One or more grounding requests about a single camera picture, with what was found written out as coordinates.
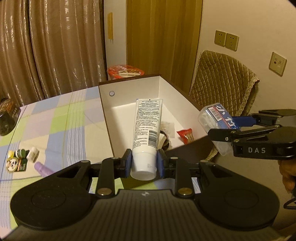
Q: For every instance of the white cosmetic tube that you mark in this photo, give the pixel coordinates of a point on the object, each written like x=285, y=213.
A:
x=146, y=132

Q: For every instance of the checkered tablecloth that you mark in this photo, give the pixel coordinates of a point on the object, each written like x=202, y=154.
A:
x=90, y=124

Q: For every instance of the brown wooden door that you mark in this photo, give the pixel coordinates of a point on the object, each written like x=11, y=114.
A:
x=162, y=37

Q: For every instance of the beige curtain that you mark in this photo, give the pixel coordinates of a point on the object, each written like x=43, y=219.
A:
x=49, y=48

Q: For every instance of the black instant noodle bowl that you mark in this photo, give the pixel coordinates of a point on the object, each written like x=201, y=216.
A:
x=9, y=116

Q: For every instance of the cotton swab bag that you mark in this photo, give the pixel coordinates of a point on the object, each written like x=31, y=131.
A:
x=168, y=128

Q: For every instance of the red snack packet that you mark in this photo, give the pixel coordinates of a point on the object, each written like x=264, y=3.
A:
x=186, y=136

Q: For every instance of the blue label plastic box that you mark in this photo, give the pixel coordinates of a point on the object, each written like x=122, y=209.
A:
x=215, y=116

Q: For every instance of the purple cream tube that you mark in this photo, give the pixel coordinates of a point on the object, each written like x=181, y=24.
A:
x=43, y=170

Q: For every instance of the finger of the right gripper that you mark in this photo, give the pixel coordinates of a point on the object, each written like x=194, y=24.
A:
x=229, y=135
x=247, y=120

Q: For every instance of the double wall socket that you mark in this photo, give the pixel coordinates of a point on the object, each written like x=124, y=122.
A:
x=226, y=40

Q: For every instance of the person right hand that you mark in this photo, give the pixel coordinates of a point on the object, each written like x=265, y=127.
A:
x=287, y=170

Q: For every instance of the brown cardboard storage box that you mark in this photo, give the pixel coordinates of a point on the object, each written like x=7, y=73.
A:
x=135, y=108

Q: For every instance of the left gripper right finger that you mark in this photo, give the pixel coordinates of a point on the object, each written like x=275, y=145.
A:
x=178, y=169

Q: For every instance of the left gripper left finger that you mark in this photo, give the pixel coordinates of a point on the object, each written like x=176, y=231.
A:
x=109, y=170

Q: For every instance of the quilted olive chair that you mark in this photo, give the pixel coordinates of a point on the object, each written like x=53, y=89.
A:
x=223, y=79

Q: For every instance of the single wall socket plate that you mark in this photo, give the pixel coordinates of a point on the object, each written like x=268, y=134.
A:
x=277, y=64

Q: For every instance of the round sticker badge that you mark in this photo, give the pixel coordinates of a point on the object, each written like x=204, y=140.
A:
x=12, y=164

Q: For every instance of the white pill bottle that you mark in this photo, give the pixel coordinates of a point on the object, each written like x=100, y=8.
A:
x=33, y=154

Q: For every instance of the red instant noodle bowl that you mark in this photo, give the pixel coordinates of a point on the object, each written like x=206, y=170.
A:
x=123, y=71

